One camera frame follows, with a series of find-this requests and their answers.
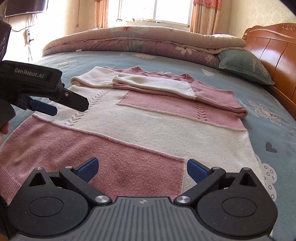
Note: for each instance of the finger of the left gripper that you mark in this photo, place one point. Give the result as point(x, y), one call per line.
point(36, 105)
point(73, 100)

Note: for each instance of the folded pink floral quilt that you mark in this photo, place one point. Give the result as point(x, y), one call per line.
point(149, 40)

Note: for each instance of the person's left hand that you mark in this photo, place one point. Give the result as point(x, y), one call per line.
point(4, 131)

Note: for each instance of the wooden headboard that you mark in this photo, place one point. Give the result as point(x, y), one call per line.
point(274, 46)

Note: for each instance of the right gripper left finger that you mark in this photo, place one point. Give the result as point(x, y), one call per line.
point(77, 179)

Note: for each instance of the right striped curtain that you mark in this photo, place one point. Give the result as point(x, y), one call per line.
point(205, 16)

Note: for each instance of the white power strip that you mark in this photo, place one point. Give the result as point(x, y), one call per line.
point(28, 35)

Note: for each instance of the black wall television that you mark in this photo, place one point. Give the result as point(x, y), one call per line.
point(23, 7)

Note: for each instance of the pink and cream sweater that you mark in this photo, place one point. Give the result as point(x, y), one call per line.
point(142, 126)

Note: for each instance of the striped curtain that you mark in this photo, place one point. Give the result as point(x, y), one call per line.
point(101, 13)
point(205, 16)

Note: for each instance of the left striped curtain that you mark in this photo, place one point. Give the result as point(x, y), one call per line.
point(101, 13)

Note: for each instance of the teal flowers pillow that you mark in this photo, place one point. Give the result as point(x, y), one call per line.
point(244, 64)

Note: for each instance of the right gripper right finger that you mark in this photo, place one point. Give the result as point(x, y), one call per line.
point(206, 179)

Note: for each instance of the teal floral bed sheet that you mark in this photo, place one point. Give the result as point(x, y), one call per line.
point(270, 127)

